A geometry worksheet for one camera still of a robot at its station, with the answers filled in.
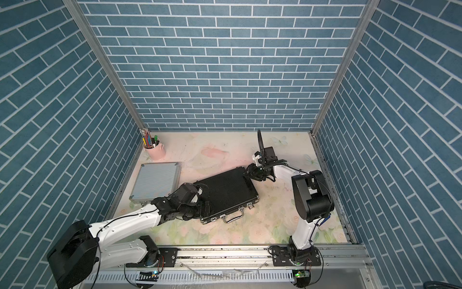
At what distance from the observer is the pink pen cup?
40.0 inches

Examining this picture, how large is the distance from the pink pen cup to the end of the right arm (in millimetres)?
514

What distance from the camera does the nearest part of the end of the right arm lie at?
→ 739 mm
